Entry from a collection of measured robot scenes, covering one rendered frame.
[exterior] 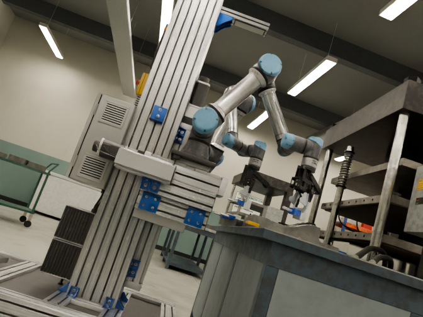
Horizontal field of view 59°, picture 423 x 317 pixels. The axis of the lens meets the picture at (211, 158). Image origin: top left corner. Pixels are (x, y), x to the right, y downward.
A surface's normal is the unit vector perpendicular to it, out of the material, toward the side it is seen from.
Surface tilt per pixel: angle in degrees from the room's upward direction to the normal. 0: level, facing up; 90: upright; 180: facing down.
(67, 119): 90
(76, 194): 90
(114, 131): 90
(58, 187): 90
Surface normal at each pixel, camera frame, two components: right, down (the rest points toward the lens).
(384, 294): 0.10, -0.17
